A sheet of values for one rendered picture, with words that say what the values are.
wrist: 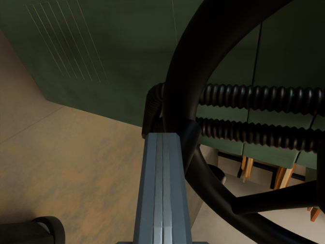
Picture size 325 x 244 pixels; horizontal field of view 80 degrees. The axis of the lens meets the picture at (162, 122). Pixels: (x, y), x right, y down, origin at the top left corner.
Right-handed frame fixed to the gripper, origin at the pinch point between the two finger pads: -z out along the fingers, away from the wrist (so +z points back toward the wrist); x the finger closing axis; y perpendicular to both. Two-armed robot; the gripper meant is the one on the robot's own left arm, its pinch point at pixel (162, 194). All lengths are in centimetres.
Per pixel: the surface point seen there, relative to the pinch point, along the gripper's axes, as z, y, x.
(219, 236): -116, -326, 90
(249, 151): -21.3, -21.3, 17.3
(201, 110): -26.2, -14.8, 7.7
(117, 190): -63, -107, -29
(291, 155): -17.9, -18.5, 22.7
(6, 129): -44, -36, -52
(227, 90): -11.8, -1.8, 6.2
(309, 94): -9.0, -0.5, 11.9
